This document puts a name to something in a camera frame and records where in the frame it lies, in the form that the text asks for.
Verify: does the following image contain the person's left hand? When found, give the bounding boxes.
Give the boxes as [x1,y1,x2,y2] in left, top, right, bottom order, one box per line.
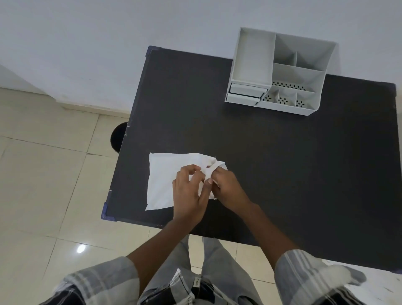
[172,165,215,229]

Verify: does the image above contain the person's right hand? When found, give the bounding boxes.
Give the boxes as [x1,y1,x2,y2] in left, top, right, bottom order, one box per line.
[208,167,254,215]

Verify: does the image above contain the white cloth napkin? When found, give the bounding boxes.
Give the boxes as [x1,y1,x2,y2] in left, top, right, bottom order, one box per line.
[145,152,227,212]

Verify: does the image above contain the person's left forearm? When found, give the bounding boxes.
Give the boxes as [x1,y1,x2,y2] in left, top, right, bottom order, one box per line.
[126,217,202,298]

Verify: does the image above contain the person's right forearm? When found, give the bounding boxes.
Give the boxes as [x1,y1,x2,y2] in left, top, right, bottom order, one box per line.
[234,202,299,271]

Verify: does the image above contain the grey trousers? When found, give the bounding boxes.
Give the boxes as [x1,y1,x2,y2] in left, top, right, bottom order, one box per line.
[138,235,265,305]

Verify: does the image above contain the black round stool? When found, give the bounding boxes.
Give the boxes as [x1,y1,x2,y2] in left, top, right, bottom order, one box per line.
[110,122,129,154]

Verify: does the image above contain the white plastic desk organizer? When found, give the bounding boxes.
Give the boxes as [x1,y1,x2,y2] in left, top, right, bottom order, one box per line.
[224,27,341,117]

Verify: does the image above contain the grey plaid shirt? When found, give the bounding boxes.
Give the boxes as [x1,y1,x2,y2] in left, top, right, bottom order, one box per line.
[39,248,368,305]

